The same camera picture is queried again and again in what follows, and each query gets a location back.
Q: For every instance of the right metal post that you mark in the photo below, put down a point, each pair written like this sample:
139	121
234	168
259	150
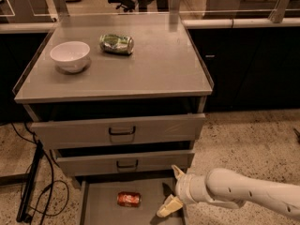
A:
277	14

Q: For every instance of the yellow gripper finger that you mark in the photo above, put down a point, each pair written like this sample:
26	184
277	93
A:
178	173
171	205

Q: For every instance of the grey drawer cabinet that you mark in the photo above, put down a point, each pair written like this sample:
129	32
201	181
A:
163	76

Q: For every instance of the top grey drawer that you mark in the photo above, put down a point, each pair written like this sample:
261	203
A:
94	132

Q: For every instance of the white bowl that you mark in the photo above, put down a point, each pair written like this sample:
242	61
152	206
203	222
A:
71	56

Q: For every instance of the red coke can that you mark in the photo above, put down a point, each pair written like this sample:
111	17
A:
129	199

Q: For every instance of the bottom grey drawer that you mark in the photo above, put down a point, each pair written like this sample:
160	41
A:
98	205

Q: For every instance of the grey drawer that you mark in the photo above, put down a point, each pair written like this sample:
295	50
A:
94	132
106	164
98	205

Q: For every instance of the middle metal post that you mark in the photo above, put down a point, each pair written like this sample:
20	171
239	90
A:
174	11

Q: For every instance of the black drawer handle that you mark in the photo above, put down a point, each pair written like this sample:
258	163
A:
127	164
121	131

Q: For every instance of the black top drawer handle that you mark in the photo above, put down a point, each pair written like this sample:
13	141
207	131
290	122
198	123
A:
121	131

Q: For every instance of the green soda can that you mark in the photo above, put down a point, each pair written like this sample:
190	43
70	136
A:
119	44

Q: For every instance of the black floor bar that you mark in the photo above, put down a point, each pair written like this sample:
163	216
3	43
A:
29	184

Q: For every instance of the left metal post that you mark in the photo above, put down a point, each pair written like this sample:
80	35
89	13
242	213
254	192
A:
61	8

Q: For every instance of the metal post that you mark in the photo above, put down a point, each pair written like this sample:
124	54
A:
277	14
174	11
61	8

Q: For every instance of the grey background desk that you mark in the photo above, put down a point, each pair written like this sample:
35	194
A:
238	9

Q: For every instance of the black middle drawer handle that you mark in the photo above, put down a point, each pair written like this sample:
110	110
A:
127	164

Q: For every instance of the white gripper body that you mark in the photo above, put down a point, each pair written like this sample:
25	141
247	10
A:
184	188

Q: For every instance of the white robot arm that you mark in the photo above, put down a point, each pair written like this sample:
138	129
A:
229	189

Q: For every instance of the middle grey drawer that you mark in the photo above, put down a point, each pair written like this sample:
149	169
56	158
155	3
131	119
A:
106	164

